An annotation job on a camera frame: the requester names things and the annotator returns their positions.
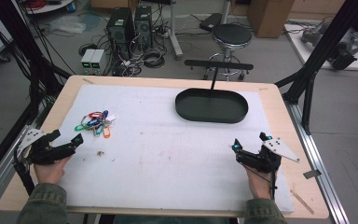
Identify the black T-shaped stand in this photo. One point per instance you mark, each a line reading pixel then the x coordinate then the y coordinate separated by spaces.
pixel 217 65

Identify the thin wooden stick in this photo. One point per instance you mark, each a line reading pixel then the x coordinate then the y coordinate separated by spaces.
pixel 302 202

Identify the black metal frame post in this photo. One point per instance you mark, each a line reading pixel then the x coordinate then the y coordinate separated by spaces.
pixel 15 37
pixel 323 46

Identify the black oval tray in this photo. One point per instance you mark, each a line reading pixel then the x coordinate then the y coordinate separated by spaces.
pixel 211 107

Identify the person's left hand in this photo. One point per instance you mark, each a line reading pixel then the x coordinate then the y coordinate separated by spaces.
pixel 50 173

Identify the grey tape piece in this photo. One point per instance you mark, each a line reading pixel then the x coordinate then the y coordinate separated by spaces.
pixel 312 174

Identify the grey machine part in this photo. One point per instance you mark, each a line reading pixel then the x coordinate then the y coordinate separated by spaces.
pixel 341 43

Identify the person's right hand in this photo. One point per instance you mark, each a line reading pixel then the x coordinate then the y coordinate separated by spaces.
pixel 260 185

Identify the white felt mat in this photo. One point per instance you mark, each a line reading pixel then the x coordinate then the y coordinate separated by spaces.
pixel 167 155

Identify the grey bench power supply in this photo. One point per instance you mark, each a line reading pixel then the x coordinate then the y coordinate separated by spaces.
pixel 97 61
pixel 87 61

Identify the brown cardboard box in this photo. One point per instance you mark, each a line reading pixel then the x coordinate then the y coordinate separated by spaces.
pixel 270 17

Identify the bunch of colourful key tags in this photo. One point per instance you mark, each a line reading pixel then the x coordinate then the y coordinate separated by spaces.
pixel 97 123

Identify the white round table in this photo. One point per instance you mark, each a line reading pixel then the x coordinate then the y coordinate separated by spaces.
pixel 48 6

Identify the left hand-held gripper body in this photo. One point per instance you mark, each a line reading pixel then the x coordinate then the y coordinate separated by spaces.
pixel 51 154

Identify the black round stool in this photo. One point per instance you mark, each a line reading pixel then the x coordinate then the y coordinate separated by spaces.
pixel 231 35

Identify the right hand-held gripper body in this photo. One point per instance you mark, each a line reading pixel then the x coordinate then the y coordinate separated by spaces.
pixel 261 160

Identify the aluminium rail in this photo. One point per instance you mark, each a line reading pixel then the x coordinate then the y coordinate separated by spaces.
pixel 0 174
pixel 320 155

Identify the clear plastic bag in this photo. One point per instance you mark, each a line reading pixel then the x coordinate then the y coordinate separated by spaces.
pixel 66 24

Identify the black computer tower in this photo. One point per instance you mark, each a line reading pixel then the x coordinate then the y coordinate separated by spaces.
pixel 120 31
pixel 143 26

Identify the white desk leg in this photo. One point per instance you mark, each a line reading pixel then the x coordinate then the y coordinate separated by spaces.
pixel 174 31

